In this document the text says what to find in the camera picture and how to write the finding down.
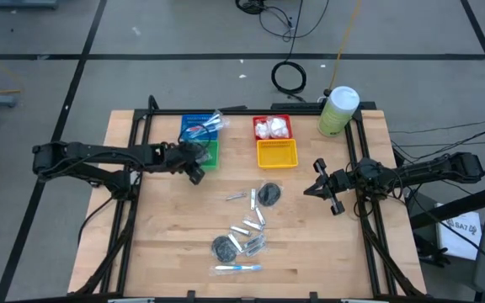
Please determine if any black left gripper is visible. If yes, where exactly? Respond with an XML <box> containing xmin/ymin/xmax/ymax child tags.
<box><xmin>157</xmin><ymin>141</ymin><xmax>210</xmax><ymax>187</ymax></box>

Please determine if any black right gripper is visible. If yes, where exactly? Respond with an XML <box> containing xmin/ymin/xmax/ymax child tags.
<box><xmin>303</xmin><ymin>157</ymin><xmax>355</xmax><ymax>216</ymax></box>

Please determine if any blue toothbrush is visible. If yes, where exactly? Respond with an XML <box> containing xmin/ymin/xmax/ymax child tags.
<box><xmin>198</xmin><ymin>110</ymin><xmax>223</xmax><ymax>131</ymax></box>
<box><xmin>195</xmin><ymin>117</ymin><xmax>229</xmax><ymax>139</ymax></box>
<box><xmin>209</xmin><ymin>263</ymin><xmax>264</xmax><ymax>275</ymax></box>

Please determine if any clear bag of white cotton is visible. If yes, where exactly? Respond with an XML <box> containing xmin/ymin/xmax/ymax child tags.
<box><xmin>253</xmin><ymin>119</ymin><xmax>271</xmax><ymax>141</ymax></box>
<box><xmin>261</xmin><ymin>114</ymin><xmax>288</xmax><ymax>130</ymax></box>
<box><xmin>267</xmin><ymin>115</ymin><xmax>290</xmax><ymax>140</ymax></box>

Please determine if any green plastic basket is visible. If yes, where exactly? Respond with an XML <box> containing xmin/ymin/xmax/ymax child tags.
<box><xmin>200</xmin><ymin>140</ymin><xmax>221</xmax><ymax>171</ymax></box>

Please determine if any blue plastic basket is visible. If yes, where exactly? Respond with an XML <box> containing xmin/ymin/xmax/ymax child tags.
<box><xmin>180</xmin><ymin>114</ymin><xmax>221</xmax><ymax>142</ymax></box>

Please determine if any yellow plastic basket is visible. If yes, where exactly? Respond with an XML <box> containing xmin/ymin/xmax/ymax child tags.
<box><xmin>256</xmin><ymin>138</ymin><xmax>300</xmax><ymax>170</ymax></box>

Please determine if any red plastic basket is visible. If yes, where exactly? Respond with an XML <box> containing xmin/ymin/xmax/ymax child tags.
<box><xmin>252</xmin><ymin>114</ymin><xmax>293</xmax><ymax>142</ymax></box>

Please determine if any green wipes canister white lid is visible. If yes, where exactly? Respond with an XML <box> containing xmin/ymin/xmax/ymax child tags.
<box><xmin>317</xmin><ymin>86</ymin><xmax>360</xmax><ymax>138</ymax></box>

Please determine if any black caster foot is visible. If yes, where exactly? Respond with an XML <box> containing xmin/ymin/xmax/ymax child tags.
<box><xmin>413</xmin><ymin>233</ymin><xmax>452</xmax><ymax>268</ymax></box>

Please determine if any black side table bar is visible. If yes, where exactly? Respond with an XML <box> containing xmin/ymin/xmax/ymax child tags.
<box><xmin>408</xmin><ymin>179</ymin><xmax>485</xmax><ymax>231</ymax></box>

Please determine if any white printed cardboard box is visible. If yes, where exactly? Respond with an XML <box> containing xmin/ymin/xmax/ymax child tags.
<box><xmin>435</xmin><ymin>203</ymin><xmax>483</xmax><ymax>261</ymax></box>

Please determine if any black aluminium table frame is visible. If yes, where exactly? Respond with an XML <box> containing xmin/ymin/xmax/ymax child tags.
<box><xmin>67</xmin><ymin>94</ymin><xmax>428</xmax><ymax>303</ymax></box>

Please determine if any coiled black floor cable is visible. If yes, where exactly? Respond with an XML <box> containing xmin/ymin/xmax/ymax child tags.
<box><xmin>270</xmin><ymin>60</ymin><xmax>308</xmax><ymax>96</ymax></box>

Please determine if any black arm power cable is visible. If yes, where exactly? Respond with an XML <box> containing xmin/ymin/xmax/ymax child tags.
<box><xmin>77</xmin><ymin>195</ymin><xmax>120</xmax><ymax>247</ymax></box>

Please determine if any thin black floor cable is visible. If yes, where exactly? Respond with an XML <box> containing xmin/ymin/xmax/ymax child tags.
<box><xmin>393</xmin><ymin>120</ymin><xmax>485</xmax><ymax>166</ymax></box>
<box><xmin>388</xmin><ymin>118</ymin><xmax>485</xmax><ymax>135</ymax></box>
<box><xmin>258</xmin><ymin>0</ymin><xmax>332</xmax><ymax>62</ymax></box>

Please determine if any long yellow floor cable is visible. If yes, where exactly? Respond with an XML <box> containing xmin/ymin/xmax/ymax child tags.
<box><xmin>329</xmin><ymin>0</ymin><xmax>364</xmax><ymax>90</ymax></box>

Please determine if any black cable bundle on floor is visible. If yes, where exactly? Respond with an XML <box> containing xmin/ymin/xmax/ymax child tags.
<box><xmin>234</xmin><ymin>0</ymin><xmax>265</xmax><ymax>16</ymax></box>

